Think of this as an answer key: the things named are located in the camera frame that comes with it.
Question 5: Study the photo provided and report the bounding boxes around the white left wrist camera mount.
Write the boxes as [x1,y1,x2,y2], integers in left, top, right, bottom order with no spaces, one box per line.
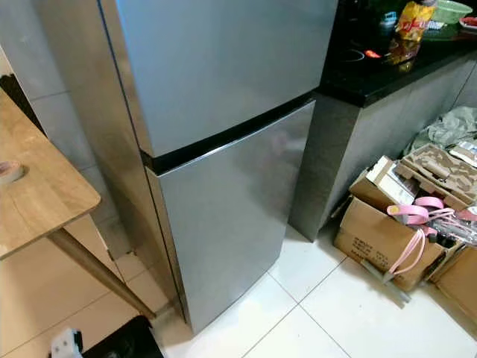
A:
[51,328,84,358]

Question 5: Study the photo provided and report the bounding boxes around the plain brown cardboard box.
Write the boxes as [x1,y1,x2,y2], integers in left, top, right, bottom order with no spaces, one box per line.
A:
[429,246,477,321]

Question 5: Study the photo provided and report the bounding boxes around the large printed cardboard box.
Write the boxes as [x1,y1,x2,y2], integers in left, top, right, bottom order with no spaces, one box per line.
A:
[334,196,448,292]

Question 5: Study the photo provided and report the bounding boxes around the black foam puzzle mat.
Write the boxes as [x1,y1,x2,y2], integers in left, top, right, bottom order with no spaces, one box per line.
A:
[0,73,38,135]

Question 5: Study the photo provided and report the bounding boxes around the green plastic basket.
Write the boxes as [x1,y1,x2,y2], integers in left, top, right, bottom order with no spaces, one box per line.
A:
[429,0,474,27]

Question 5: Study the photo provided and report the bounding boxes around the silver two-door fridge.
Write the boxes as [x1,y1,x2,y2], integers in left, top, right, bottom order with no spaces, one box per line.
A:
[37,0,340,334]

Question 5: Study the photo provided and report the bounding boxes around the small cardboard box white contents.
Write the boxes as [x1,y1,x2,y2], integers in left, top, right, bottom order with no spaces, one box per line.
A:
[350,155,418,213]

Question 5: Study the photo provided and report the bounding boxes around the pink strap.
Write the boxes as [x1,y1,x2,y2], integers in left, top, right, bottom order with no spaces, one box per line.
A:
[388,196,455,277]

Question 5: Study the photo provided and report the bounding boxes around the beige tape roll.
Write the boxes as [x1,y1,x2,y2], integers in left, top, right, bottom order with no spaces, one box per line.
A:
[0,160,25,186]

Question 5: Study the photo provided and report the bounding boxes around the grey-green crumpled cloth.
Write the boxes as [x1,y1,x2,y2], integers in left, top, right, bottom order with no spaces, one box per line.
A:
[406,106,477,154]

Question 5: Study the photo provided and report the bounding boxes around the black induction cooktop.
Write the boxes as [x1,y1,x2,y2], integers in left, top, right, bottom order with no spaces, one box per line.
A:
[332,22,403,72]

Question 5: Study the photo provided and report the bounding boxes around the yellow red snack bag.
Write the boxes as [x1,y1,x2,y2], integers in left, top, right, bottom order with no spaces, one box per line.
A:
[388,0,437,66]

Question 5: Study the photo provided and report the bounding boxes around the black-topped kitchen counter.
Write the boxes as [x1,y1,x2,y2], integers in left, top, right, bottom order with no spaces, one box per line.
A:
[291,0,477,241]

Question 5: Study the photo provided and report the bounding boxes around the black floor mat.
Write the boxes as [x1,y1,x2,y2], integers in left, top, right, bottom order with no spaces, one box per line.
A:
[82,315,165,358]

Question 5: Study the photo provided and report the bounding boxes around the brown pulp packaging tray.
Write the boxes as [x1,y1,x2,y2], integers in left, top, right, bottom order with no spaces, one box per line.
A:
[395,143,477,206]

